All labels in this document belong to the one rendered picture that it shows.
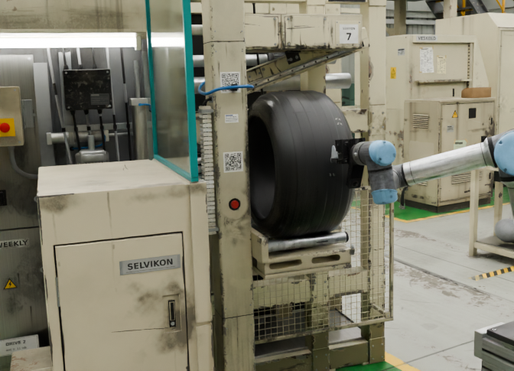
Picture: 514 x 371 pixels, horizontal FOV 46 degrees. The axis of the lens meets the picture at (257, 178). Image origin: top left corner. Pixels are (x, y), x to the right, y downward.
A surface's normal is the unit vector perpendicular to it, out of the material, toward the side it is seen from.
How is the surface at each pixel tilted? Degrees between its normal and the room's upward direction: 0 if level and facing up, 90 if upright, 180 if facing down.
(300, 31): 90
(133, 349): 90
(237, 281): 90
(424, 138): 90
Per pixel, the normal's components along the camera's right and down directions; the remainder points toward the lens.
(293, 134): 0.00, -0.36
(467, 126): 0.49, 0.12
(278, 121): -0.48, -0.41
